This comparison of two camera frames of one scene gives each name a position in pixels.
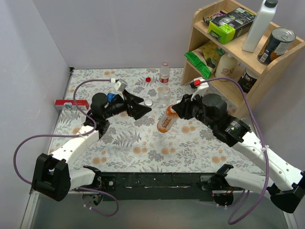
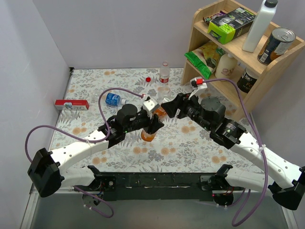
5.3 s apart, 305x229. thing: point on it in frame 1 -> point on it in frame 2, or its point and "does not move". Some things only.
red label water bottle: (164, 73) does not move
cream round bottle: (226, 66) does not move
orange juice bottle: (167, 120) -> (161, 115)
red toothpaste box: (70, 104) does not move
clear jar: (164, 95) does not move
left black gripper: (129, 106) -> (151, 120)
